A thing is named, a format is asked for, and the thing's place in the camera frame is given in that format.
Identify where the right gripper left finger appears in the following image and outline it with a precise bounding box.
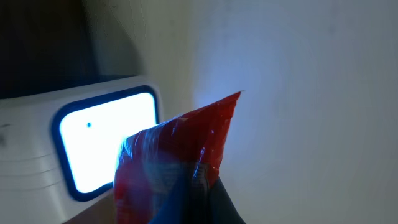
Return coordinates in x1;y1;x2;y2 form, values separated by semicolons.
150;167;191;224

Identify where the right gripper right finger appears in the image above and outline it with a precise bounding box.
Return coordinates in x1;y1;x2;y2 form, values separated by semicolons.
209;178;246;224

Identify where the red snack bag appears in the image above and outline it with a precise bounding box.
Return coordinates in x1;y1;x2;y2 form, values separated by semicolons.
114;92;240;224

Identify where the white barcode scanner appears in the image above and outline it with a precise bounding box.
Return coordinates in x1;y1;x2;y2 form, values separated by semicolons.
1;76;162;223

